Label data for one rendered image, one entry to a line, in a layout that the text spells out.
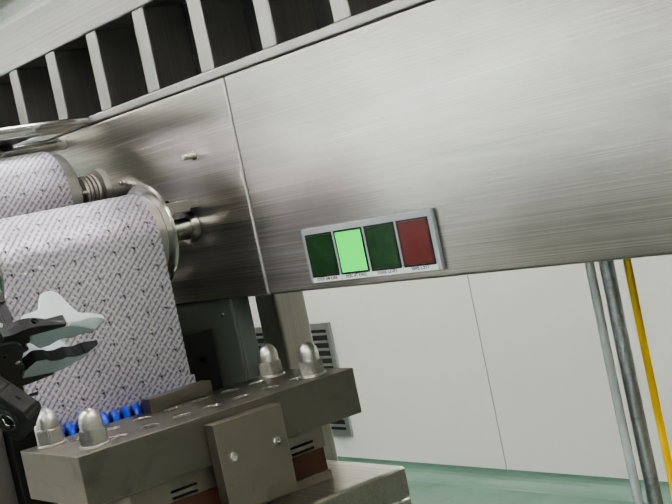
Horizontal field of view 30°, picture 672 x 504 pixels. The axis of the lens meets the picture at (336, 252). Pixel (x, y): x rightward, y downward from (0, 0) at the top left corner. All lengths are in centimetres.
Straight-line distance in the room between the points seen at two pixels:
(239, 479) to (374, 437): 401
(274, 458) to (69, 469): 25
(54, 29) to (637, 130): 117
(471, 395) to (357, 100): 356
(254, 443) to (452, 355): 349
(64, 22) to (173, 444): 83
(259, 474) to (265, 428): 6
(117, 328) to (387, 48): 54
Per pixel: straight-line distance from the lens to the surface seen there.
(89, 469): 145
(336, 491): 156
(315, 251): 158
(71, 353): 142
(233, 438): 151
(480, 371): 490
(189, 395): 166
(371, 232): 148
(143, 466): 148
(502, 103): 131
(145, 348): 170
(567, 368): 458
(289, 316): 199
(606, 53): 122
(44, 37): 215
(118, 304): 168
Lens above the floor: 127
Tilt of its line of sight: 3 degrees down
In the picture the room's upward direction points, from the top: 12 degrees counter-clockwise
